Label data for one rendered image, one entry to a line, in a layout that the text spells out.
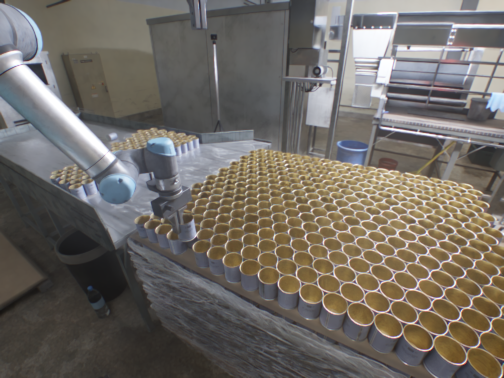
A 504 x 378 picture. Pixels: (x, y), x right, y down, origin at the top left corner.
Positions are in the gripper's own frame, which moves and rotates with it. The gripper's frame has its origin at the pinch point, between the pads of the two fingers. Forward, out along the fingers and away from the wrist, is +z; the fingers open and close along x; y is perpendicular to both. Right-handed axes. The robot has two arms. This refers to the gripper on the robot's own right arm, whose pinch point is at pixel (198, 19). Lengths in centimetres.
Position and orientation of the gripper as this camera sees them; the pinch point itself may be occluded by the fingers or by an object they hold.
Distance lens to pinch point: 67.9
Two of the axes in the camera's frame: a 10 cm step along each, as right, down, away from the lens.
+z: 0.2, 8.8, 4.7
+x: 7.8, -3.1, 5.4
